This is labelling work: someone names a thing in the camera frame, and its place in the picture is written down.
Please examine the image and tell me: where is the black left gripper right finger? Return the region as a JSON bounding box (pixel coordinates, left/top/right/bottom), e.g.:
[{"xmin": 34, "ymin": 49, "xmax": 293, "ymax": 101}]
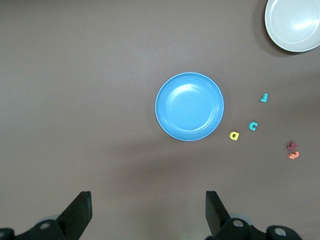
[{"xmin": 205, "ymin": 190, "xmax": 231, "ymax": 238}]

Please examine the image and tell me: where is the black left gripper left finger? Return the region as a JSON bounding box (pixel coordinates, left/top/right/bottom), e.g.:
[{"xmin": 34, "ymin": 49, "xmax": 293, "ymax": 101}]
[{"xmin": 57, "ymin": 190, "xmax": 93, "ymax": 240}]

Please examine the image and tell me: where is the blue plate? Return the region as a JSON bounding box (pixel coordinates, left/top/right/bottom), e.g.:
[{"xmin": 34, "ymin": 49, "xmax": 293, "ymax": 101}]
[{"xmin": 154, "ymin": 72, "xmax": 225, "ymax": 142}]

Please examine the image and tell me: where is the brown table cover sheet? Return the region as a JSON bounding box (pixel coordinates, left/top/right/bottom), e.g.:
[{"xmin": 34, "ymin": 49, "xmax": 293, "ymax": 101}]
[{"xmin": 0, "ymin": 0, "xmax": 320, "ymax": 240}]

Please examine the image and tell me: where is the beige plate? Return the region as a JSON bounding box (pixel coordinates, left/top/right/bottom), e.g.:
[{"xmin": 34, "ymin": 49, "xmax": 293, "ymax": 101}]
[{"xmin": 264, "ymin": 0, "xmax": 320, "ymax": 53}]

